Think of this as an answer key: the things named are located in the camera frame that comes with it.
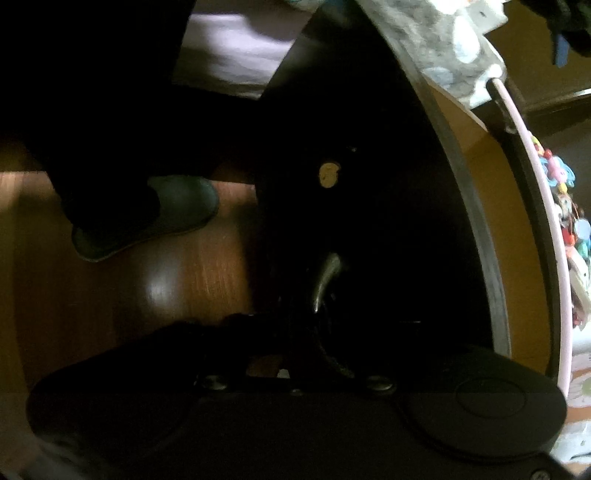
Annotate blue pink toy rattle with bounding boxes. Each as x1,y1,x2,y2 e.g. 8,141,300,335
537,148,576,188

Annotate dark slipper shoe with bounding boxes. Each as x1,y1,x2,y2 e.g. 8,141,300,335
71,176,219,262

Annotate lavender bed sheet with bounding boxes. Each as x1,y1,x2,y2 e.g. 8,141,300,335
178,12,308,99

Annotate grey spotted blanket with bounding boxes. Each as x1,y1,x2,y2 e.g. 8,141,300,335
273,1,506,110

